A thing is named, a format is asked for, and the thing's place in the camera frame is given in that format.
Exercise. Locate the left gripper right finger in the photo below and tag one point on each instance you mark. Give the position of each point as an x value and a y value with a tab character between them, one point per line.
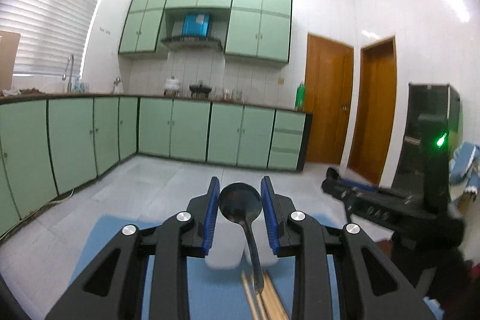
340	273

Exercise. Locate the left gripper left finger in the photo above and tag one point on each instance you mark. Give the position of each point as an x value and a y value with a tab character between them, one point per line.
113	284

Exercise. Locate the black ladle spoon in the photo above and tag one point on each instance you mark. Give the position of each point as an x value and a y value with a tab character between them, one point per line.
241	203

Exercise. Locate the green lower kitchen cabinets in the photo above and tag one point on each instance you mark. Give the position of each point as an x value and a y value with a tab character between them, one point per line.
50	146

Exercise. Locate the green kitchen cabinets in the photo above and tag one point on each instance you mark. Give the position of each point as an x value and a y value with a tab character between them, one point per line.
252	29
50	146

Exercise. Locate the green upper kitchen cabinets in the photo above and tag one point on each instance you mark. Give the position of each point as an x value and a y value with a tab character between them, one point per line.
252	29

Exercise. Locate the blue white cloth pile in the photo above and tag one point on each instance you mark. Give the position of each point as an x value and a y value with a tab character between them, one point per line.
464	167

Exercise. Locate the blue table mat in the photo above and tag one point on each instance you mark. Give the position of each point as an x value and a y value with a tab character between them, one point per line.
213	294

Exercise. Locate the black glass cabinet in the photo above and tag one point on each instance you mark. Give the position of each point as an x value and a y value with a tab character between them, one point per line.
429	139

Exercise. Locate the left white plastic cup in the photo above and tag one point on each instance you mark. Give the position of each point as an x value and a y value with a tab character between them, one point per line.
227	246

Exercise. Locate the white plastic cup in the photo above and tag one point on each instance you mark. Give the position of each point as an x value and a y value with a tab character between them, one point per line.
227	246
266	256

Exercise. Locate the right white plastic cup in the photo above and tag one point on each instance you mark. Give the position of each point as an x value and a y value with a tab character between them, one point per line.
266	256

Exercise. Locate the right wooden door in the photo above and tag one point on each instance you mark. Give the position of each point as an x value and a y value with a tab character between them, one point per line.
375	110

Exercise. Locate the wooden door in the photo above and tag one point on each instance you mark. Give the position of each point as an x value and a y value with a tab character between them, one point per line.
328	82
375	110

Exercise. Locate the wooden chopstick bundle piece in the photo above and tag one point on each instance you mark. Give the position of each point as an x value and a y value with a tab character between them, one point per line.
250	301

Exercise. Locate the green bottle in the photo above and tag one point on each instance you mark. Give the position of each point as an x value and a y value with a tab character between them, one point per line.
300	96

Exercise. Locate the left wooden door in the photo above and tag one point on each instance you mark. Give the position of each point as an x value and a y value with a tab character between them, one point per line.
328	82

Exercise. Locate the white pot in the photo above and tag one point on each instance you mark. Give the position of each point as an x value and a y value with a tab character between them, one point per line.
172	87

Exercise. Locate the black wok on stove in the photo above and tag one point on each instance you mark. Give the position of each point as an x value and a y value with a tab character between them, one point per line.
200	90

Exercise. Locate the chrome sink faucet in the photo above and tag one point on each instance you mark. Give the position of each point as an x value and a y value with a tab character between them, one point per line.
69	74

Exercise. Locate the brown cardboard board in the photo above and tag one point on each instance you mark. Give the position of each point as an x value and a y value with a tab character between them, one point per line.
8	50

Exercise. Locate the range hood blue film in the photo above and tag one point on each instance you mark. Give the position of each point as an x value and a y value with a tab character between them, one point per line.
193	31

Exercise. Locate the white window blind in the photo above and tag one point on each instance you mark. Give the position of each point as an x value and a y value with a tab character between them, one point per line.
53	34

